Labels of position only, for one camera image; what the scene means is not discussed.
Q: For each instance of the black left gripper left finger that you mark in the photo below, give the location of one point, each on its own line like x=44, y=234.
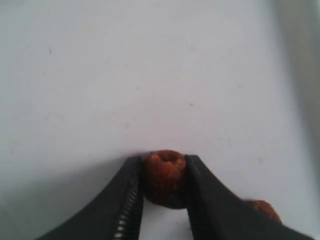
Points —
x=114, y=214

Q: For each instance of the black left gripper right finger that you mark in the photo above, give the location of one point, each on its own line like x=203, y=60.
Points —
x=216, y=213

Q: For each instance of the white rectangular plastic tray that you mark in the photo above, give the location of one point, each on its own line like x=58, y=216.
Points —
x=84, y=84

